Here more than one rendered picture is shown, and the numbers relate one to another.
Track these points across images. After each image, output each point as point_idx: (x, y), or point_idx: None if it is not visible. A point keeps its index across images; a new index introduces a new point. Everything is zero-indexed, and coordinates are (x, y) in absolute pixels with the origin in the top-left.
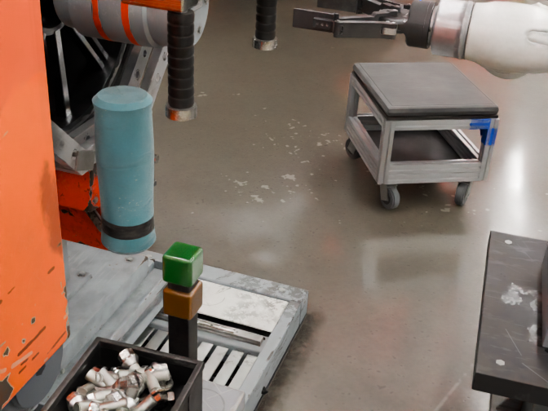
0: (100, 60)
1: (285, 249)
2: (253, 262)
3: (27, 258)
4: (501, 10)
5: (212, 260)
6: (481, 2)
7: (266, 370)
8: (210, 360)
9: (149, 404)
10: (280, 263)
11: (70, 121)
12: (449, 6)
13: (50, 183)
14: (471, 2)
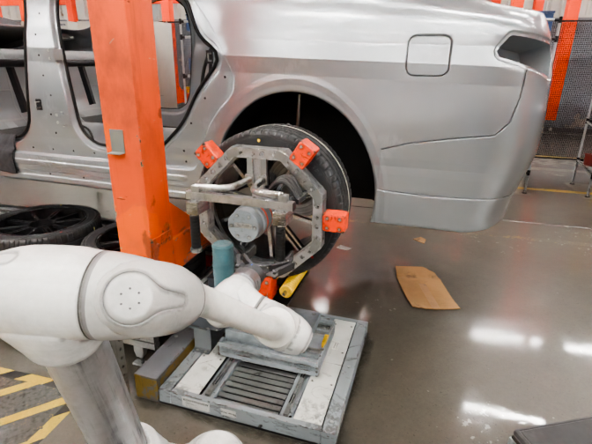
0: (296, 247)
1: (405, 440)
2: (384, 422)
3: (136, 250)
4: (225, 279)
5: (378, 403)
6: (241, 277)
7: (263, 418)
8: (273, 398)
9: None
10: (388, 437)
11: (266, 258)
12: (238, 270)
13: (146, 237)
14: (241, 273)
